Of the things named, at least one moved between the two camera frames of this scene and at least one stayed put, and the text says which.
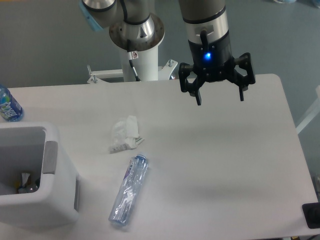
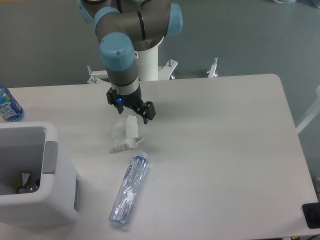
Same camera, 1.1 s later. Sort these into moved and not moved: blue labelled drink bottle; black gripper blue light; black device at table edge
Moved: black gripper blue light
Not moved: black device at table edge; blue labelled drink bottle
